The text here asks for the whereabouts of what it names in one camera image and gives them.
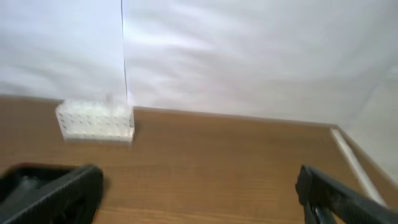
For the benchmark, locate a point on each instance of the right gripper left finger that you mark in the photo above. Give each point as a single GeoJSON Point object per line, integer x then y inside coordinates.
{"type": "Point", "coordinates": [46, 207]}

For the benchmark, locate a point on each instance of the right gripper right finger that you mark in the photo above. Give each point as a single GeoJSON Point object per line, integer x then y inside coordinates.
{"type": "Point", "coordinates": [342, 202]}

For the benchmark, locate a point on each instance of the white test tube rack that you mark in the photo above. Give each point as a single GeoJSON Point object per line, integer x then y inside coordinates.
{"type": "Point", "coordinates": [93, 124]}

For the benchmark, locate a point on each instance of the black tray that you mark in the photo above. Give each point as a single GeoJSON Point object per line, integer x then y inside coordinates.
{"type": "Point", "coordinates": [11, 183]}

